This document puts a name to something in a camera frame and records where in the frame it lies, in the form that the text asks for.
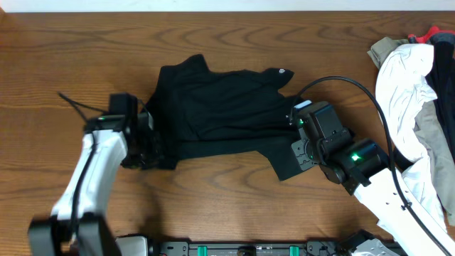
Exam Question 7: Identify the black t-shirt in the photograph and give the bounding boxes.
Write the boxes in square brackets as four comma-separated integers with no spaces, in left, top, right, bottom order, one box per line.
[146,54,302,181]

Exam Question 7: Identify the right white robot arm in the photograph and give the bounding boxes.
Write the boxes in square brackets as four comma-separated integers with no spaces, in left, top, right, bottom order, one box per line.
[292,126,454,255]

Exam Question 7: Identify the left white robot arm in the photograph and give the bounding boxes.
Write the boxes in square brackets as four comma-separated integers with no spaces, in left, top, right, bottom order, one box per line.
[28,112,154,256]

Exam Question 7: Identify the white shirt in pile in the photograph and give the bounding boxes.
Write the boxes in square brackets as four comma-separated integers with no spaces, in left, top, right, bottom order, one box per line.
[375,43,446,230]

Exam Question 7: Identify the grey-beige garment in pile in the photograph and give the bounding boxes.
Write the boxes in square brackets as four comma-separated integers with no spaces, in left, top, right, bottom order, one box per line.
[368,37,454,218]

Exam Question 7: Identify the black garment in pile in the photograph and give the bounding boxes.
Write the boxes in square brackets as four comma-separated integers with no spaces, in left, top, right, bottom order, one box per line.
[426,41,454,157]

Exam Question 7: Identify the red garment in pile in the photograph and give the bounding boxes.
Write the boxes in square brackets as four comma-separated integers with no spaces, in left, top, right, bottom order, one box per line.
[408,26,454,45]

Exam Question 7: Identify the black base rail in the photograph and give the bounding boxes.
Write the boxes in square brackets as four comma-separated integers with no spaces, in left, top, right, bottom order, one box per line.
[117,230,410,256]

